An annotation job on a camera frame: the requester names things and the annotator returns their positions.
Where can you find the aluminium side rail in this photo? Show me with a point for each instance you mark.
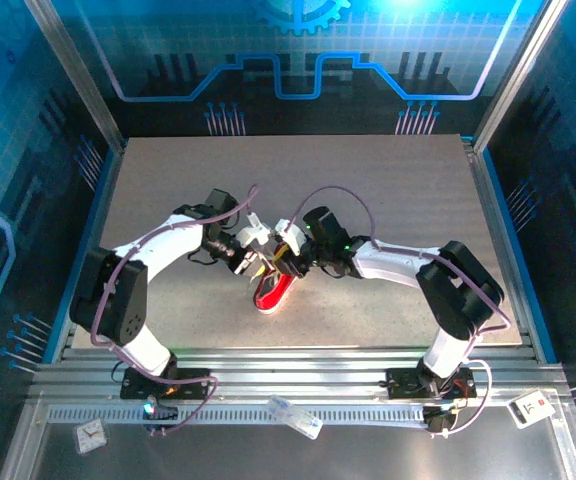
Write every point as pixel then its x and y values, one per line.
pixel 489 200

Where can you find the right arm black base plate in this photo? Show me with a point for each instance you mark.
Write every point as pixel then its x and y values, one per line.
pixel 400 382

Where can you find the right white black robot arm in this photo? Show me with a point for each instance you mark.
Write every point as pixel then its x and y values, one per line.
pixel 463 290

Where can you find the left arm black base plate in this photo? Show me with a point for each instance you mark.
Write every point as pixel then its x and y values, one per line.
pixel 198 380

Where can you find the clear plastic bag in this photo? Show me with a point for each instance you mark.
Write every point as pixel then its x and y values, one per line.
pixel 295 417

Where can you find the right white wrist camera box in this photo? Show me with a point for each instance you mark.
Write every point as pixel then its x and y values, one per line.
pixel 290 235

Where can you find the red canvas sneaker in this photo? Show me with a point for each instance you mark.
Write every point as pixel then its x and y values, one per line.
pixel 274 295

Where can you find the white card with red mark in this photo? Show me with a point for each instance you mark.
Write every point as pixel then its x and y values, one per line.
pixel 533 410

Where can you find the black controller box with LED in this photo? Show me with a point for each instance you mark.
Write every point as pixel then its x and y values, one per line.
pixel 438 422
pixel 165 413

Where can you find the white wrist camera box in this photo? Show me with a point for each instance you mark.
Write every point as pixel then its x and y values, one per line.
pixel 253 232
pixel 290 235

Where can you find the small white square clock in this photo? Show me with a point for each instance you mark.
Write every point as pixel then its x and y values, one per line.
pixel 90 436

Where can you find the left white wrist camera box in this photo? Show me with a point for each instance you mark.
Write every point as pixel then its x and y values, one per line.
pixel 253 232

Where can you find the aluminium corner post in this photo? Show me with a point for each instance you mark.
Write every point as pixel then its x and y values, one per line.
pixel 78 75
pixel 518 75

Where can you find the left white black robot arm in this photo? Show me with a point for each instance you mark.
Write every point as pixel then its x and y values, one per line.
pixel 123 300

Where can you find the aluminium frame rail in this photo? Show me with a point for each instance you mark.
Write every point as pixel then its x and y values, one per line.
pixel 293 375

